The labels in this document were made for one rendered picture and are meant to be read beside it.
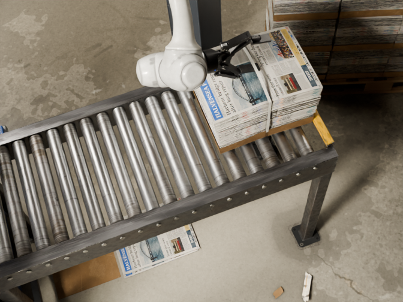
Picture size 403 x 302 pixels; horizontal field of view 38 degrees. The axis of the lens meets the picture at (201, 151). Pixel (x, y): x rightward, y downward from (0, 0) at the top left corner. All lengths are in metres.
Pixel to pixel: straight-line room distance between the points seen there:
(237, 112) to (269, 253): 1.05
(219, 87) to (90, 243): 0.68
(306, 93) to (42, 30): 2.08
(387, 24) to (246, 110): 1.11
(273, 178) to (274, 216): 0.82
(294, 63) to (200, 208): 0.59
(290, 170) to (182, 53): 0.67
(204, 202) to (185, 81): 0.57
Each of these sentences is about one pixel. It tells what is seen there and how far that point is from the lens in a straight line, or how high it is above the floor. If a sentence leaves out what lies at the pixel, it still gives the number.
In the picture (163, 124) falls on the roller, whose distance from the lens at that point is 2.17.
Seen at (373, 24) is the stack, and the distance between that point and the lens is 2.81.
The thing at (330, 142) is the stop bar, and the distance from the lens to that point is 2.11.
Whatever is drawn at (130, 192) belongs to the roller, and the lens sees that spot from 2.06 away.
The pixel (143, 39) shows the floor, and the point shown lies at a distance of 3.47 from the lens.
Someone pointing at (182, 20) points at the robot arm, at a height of 1.41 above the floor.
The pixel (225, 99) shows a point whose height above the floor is 1.03.
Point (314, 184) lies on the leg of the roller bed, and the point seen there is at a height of 0.56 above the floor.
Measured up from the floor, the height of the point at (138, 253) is 0.01.
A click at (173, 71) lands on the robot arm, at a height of 1.36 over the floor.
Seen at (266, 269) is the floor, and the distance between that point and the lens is 2.76.
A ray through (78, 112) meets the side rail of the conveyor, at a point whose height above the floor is 0.80.
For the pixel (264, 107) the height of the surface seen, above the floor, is 1.02.
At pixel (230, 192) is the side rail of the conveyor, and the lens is 2.02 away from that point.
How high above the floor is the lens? 2.64
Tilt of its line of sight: 61 degrees down
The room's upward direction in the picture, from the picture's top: 7 degrees counter-clockwise
